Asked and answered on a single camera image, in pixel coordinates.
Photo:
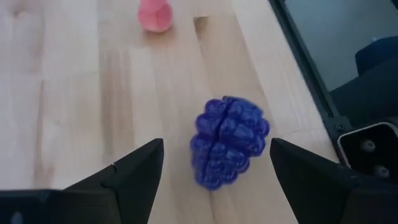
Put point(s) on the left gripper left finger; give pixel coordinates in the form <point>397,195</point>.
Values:
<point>136,180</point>

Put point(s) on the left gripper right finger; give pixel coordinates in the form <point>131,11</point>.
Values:
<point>317,193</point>

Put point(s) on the purple toy blackberry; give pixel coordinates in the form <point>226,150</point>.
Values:
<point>230,140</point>

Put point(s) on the pink toy raspberry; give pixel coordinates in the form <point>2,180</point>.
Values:
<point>155,15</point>

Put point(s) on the dark blue chair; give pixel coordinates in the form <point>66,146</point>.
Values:
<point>373,93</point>

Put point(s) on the black frame bracket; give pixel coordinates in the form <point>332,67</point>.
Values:
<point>370,152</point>

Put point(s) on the black aluminium table frame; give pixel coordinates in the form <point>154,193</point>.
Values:
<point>309,62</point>

